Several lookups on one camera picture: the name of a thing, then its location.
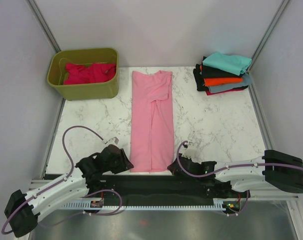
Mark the right aluminium frame post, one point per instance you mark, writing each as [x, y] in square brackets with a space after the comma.
[268, 32]

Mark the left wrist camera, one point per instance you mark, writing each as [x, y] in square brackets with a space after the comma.
[111, 142]

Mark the teal folded t shirt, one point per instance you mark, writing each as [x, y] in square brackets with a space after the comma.
[234, 64]

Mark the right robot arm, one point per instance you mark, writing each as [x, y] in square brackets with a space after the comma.
[273, 169]

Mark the crimson folded t shirt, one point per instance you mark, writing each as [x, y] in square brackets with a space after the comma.
[208, 93]

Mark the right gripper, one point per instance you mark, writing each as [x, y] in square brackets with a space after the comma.
[171, 168]

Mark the red t shirt in bin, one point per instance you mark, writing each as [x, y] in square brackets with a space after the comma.
[95, 73]

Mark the left aluminium frame post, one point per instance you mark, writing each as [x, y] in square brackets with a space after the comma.
[43, 24]

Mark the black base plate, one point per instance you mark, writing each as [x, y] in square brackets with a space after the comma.
[165, 189]

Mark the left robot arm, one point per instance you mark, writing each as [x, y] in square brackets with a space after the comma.
[25, 210]

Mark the black folded t shirt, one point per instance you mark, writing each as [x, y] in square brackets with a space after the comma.
[210, 72]
[200, 85]

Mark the aluminium frame post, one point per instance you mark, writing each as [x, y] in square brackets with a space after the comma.
[43, 24]
[268, 32]

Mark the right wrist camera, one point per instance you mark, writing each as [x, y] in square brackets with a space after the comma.
[190, 151]

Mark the pink t shirt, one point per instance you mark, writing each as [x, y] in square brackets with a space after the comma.
[152, 127]

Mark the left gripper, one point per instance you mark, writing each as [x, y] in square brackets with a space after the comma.
[124, 163]

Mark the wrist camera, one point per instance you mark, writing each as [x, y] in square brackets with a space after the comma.
[111, 142]
[190, 151]

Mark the orange folded t shirt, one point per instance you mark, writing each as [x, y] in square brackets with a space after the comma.
[212, 82]

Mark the black bottom folded t shirt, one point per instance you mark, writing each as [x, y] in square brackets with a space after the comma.
[200, 85]

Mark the olive green plastic bin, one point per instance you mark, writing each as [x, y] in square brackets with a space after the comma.
[57, 73]

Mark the grey folded t shirt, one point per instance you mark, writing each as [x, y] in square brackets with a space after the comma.
[246, 80]

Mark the white slotted cable duct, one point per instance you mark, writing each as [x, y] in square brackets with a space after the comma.
[90, 205]

